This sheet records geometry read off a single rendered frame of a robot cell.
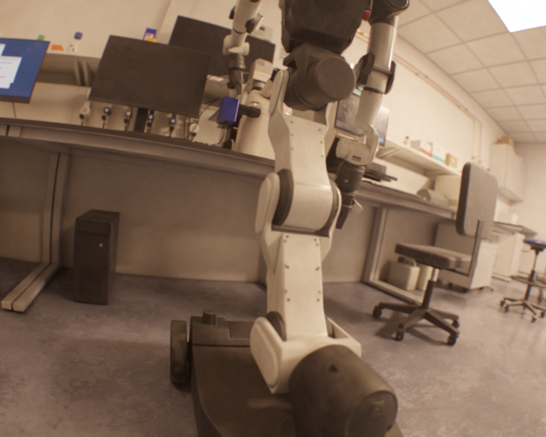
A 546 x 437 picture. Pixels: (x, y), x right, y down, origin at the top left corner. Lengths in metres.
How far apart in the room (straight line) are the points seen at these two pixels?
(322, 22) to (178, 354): 0.98
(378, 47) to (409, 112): 2.39
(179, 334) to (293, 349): 0.40
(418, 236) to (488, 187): 1.68
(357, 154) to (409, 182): 2.10
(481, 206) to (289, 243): 1.18
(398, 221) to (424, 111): 1.40
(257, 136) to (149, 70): 0.63
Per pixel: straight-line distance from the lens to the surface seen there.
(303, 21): 0.82
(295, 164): 0.70
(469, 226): 1.52
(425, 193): 2.82
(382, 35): 0.99
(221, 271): 1.98
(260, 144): 1.13
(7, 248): 2.12
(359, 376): 0.48
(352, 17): 0.84
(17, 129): 1.13
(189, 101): 1.38
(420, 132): 3.43
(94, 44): 2.22
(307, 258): 0.69
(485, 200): 1.66
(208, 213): 1.88
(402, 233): 2.99
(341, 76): 0.72
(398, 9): 1.02
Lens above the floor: 0.60
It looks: 4 degrees down
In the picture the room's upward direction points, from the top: 9 degrees clockwise
